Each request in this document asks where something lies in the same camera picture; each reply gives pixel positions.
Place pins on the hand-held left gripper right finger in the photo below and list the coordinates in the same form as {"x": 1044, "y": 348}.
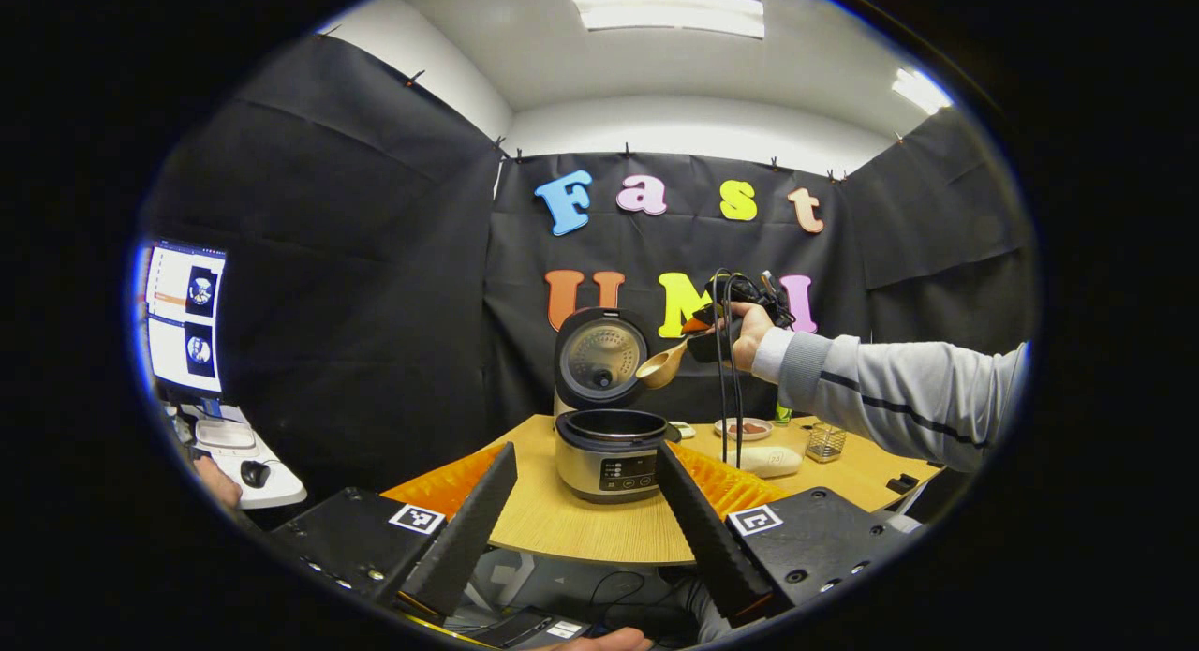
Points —
{"x": 703, "y": 539}

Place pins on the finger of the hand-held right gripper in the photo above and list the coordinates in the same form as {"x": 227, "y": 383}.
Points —
{"x": 703, "y": 320}

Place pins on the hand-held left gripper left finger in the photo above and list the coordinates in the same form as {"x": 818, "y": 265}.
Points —
{"x": 473, "y": 529}

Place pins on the wooden spoon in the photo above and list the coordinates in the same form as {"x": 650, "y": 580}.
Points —
{"x": 658, "y": 368}

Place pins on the black silver rice cooker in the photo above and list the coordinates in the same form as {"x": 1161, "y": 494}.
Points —
{"x": 609, "y": 454}

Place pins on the clear glass chopstick holder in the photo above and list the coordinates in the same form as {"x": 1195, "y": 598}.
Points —
{"x": 827, "y": 443}

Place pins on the white divided side dish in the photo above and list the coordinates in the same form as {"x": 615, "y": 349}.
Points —
{"x": 684, "y": 431}

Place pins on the white plate with brown meat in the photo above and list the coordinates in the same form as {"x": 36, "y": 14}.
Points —
{"x": 743, "y": 429}

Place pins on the green tea bottle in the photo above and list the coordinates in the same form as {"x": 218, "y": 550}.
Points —
{"x": 783, "y": 414}

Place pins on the white side desk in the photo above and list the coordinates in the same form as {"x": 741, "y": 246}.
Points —
{"x": 281, "y": 487}

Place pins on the small black block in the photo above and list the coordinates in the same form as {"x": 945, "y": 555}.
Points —
{"x": 902, "y": 483}

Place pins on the black computer mouse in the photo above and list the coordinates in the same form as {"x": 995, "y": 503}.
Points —
{"x": 255, "y": 474}

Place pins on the small ceiling light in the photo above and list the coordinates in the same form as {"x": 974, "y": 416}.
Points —
{"x": 923, "y": 91}

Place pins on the white keyboard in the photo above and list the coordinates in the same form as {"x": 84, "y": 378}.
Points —
{"x": 225, "y": 434}

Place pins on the long ceiling light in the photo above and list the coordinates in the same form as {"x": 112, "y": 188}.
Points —
{"x": 665, "y": 7}

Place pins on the computer monitor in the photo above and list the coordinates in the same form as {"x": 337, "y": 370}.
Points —
{"x": 183, "y": 318}

